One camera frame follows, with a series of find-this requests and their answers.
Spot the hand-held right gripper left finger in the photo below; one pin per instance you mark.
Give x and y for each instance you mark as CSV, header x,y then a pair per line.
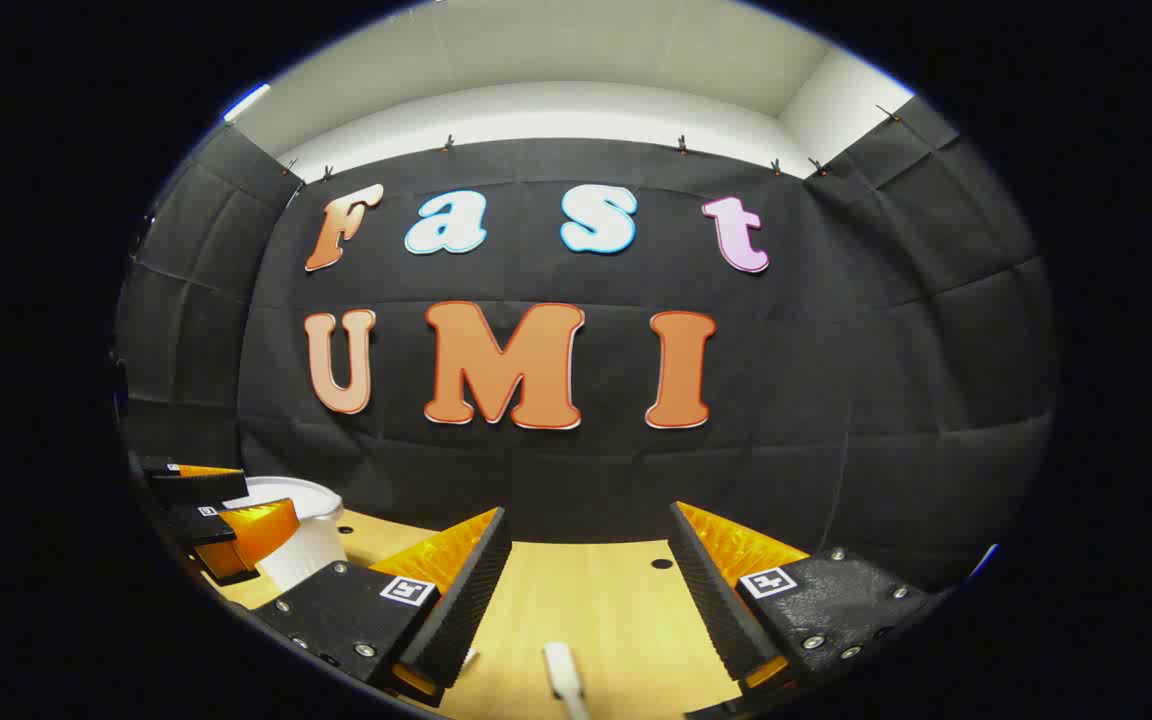
x,y
466,600

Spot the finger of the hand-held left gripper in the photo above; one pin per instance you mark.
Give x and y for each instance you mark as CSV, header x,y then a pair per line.
x,y
198,488
201,527

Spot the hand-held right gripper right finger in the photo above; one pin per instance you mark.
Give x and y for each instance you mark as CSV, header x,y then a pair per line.
x,y
706,600

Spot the white ribbed garbage bin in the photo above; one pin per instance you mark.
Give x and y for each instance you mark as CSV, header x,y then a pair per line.
x,y
314,550

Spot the small grey broom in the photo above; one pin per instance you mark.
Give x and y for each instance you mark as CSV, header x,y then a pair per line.
x,y
564,675

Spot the wooden desktop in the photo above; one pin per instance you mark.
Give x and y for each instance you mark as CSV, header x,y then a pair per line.
x,y
596,600

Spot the ceiling light strip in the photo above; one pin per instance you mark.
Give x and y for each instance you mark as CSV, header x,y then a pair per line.
x,y
246,102

